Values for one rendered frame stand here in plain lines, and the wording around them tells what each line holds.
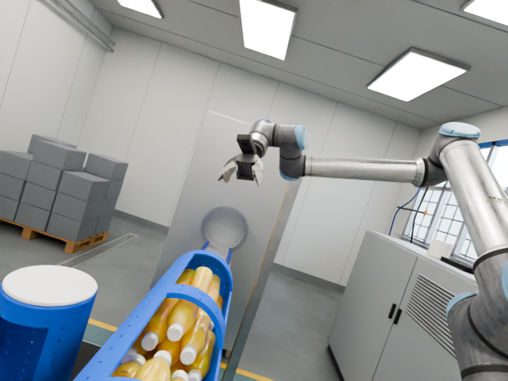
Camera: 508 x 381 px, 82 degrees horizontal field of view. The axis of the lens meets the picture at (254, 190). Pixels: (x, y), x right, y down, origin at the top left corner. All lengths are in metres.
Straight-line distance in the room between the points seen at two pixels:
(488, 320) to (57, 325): 1.17
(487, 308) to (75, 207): 3.94
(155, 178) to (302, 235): 2.99
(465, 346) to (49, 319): 1.15
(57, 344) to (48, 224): 3.23
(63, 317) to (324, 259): 5.11
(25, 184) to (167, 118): 2.59
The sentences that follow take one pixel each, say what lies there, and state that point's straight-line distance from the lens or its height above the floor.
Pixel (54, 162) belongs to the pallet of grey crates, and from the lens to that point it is 4.25.
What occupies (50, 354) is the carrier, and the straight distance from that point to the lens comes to 1.25.
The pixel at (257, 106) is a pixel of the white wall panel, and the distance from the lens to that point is 5.67.
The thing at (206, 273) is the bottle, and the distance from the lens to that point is 1.18.
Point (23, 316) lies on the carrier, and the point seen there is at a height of 0.99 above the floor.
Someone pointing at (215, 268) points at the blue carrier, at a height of 1.17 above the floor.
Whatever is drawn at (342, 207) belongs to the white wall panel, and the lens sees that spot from 5.76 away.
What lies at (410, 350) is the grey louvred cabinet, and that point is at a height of 0.84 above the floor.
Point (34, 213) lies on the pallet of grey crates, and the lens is 4.43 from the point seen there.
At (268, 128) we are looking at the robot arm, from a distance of 1.12.
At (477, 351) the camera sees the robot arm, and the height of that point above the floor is 1.40.
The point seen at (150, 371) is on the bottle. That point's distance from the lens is 0.68.
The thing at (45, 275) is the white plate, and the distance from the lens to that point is 1.31.
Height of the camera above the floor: 1.61
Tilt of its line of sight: 3 degrees down
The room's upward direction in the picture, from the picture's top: 19 degrees clockwise
